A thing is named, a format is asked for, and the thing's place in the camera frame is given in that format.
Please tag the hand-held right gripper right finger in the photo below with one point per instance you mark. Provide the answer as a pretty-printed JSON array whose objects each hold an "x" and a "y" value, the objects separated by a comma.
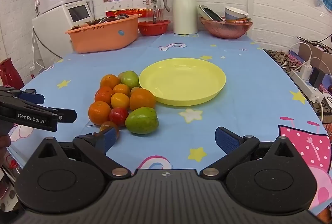
[{"x": 225, "y": 139}]

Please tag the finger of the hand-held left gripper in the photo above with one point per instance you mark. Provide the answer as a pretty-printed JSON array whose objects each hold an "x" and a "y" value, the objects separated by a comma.
[
  {"x": 31, "y": 97},
  {"x": 67, "y": 115}
]

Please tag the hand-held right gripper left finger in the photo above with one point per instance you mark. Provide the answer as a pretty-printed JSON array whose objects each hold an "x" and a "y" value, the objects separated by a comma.
[{"x": 110, "y": 137}]

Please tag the reddish-brown fruit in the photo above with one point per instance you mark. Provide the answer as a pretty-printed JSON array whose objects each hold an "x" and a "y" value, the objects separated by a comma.
[{"x": 107, "y": 125}]

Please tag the red apple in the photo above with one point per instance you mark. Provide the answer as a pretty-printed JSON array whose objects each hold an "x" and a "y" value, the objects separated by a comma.
[{"x": 118, "y": 116}]

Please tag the large green mango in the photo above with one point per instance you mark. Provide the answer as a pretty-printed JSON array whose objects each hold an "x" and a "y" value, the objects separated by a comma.
[{"x": 142, "y": 120}]

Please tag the yellow-orange tangerine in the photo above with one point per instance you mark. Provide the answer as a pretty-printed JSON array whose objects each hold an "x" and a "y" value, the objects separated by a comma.
[{"x": 120, "y": 100}]

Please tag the dark orange tangerine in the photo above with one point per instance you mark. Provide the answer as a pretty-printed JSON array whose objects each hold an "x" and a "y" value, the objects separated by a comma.
[{"x": 103, "y": 95}]

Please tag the small orange tangerine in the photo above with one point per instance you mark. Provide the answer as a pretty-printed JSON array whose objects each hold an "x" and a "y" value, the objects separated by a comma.
[{"x": 121, "y": 89}]

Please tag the large orange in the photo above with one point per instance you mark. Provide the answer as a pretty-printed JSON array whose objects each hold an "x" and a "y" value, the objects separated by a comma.
[{"x": 142, "y": 99}]

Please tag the small green fruit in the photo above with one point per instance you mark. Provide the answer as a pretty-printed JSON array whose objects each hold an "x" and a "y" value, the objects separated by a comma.
[{"x": 129, "y": 79}]

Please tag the yellow plastic plate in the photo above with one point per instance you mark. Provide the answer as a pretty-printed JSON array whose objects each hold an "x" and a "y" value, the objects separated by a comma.
[{"x": 181, "y": 78}]

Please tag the blue printed tablecloth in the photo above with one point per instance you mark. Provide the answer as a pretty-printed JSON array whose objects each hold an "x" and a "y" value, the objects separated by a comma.
[{"x": 233, "y": 115}]

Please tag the red vase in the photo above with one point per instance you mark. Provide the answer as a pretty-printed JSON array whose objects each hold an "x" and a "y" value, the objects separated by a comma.
[{"x": 9, "y": 73}]

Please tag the large white appliance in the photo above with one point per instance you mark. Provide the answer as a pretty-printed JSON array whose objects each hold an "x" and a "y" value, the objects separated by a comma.
[{"x": 49, "y": 34}]

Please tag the orange plastic basket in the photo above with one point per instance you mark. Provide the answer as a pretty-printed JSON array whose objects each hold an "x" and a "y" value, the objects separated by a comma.
[{"x": 103, "y": 37}]

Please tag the patterned dark cloth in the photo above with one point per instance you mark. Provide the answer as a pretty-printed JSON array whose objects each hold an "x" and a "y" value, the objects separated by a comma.
[{"x": 277, "y": 56}]

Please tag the white appliance with screen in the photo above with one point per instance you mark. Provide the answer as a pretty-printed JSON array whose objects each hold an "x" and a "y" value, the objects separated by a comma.
[{"x": 77, "y": 11}]

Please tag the white power strip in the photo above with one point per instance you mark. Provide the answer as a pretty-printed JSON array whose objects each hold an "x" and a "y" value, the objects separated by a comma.
[
  {"x": 310, "y": 89},
  {"x": 306, "y": 71}
]

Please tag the steel bowl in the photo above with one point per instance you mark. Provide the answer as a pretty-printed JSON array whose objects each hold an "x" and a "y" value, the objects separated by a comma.
[{"x": 114, "y": 18}]

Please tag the white round device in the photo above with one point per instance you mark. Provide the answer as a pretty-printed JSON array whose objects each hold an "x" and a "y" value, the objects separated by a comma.
[{"x": 328, "y": 100}]

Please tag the pink glass bowl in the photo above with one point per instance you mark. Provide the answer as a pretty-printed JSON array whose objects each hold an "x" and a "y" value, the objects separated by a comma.
[{"x": 225, "y": 29}]

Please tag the black power adapter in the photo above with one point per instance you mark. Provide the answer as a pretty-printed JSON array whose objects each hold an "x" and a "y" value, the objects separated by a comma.
[{"x": 316, "y": 76}]

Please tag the red plastic basket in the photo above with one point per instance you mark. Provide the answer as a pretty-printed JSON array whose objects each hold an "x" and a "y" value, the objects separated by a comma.
[{"x": 153, "y": 28}]

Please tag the orange-rimmed bowl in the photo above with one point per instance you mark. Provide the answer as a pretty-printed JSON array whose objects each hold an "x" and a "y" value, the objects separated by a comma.
[{"x": 242, "y": 20}]

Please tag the cardboard box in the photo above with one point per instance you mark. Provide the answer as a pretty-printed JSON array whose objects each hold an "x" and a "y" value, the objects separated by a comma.
[{"x": 315, "y": 55}]

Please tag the blue and white bowl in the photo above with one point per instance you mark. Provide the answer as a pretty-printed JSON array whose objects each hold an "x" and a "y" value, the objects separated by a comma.
[{"x": 234, "y": 14}]

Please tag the green-rimmed white bowl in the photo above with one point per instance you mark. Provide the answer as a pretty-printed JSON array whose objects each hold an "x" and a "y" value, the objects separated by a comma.
[{"x": 208, "y": 12}]

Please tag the white thermos jug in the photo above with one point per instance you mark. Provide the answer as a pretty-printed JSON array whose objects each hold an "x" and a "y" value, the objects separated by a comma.
[{"x": 184, "y": 11}]

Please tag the clear glass pitcher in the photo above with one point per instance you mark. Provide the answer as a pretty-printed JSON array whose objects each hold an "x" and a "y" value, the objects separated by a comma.
[{"x": 154, "y": 8}]

